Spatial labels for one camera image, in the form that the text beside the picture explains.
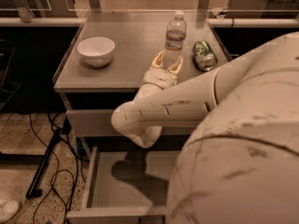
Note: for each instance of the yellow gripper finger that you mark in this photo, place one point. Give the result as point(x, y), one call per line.
point(157, 62)
point(175, 68)

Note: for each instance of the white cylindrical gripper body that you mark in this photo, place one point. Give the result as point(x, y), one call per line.
point(160, 76)

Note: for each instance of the clear plastic water bottle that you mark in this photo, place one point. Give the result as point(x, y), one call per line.
point(175, 35)

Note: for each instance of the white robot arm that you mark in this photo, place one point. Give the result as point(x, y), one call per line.
point(241, 163)

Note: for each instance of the closed top drawer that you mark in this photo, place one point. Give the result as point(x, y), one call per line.
point(90, 122)

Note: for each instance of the grey metal drawer cabinet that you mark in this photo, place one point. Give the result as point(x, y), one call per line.
point(138, 36)

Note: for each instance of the open middle drawer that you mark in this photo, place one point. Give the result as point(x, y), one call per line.
point(126, 184)

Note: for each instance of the green soda can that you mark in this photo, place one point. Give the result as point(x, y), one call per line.
point(203, 56)

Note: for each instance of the white ceramic bowl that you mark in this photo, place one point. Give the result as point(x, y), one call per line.
point(96, 51)

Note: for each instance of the black metal stand leg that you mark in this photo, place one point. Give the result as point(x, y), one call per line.
point(34, 190)

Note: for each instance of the white shoe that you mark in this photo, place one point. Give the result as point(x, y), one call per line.
point(8, 210)

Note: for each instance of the white counter rail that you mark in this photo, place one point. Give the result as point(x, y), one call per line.
point(218, 23)

